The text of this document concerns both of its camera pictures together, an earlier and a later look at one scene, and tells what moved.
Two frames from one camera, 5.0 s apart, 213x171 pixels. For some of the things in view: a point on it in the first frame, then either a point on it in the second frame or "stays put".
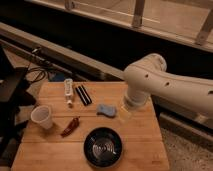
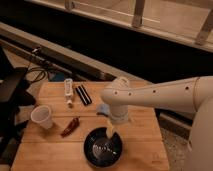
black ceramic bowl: x=103 y=147 stays put
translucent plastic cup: x=41 y=114 stays put
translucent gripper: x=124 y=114 to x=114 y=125
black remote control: x=83 y=95 stays put
